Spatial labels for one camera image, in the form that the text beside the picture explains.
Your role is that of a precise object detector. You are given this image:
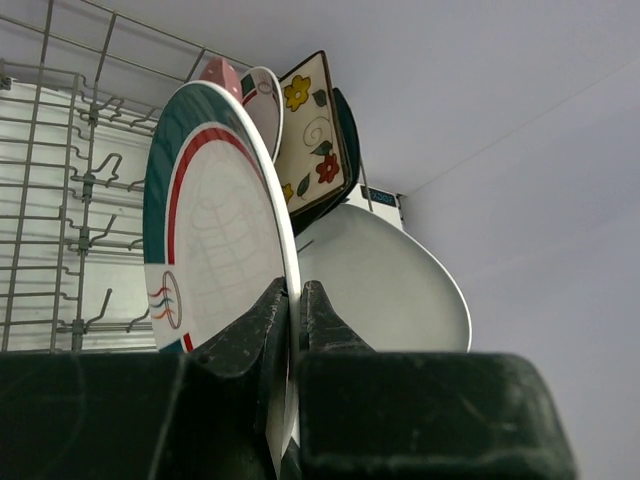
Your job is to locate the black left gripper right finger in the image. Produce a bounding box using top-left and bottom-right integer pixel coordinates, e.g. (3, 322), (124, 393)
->
(298, 280), (578, 479)

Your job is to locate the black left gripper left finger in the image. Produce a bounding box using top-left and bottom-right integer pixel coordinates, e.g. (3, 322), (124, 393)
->
(1, 278), (289, 479)

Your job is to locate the white oval plate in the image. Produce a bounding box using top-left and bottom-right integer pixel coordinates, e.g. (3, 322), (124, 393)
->
(296, 204), (472, 352)

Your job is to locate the white plate green red rim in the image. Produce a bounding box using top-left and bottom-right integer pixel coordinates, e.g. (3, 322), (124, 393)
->
(143, 81), (302, 460)

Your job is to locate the cream floral square plate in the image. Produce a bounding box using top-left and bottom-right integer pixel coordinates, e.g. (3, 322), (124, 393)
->
(275, 50), (351, 217)

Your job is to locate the black floral square plate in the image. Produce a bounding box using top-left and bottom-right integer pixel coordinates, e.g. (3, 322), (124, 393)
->
(291, 87), (361, 237)

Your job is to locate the white plate steam logo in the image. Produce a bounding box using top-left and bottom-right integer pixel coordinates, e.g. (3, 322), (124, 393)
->
(241, 66), (284, 162)

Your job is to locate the grey wire dish rack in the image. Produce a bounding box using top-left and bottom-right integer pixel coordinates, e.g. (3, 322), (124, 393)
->
(1, 1), (219, 353)

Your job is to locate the pink dotted scalloped plate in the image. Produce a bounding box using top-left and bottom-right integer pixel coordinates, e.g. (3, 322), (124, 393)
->
(199, 57), (242, 102)

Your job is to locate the dark logo sticker right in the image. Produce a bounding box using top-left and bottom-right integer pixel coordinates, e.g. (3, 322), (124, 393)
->
(360, 184), (399, 209)

